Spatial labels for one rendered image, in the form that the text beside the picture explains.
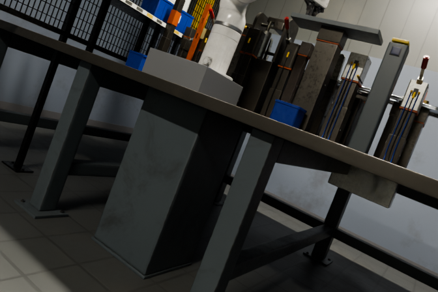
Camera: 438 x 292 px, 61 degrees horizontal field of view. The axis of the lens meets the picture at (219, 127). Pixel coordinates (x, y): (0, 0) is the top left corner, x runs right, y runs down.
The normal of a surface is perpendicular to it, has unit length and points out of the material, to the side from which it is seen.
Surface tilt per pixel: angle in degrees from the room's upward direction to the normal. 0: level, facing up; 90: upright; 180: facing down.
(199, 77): 90
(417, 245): 90
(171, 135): 90
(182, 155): 90
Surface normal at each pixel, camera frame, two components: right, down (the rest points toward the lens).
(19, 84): 0.79, 0.33
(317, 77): -0.48, -0.14
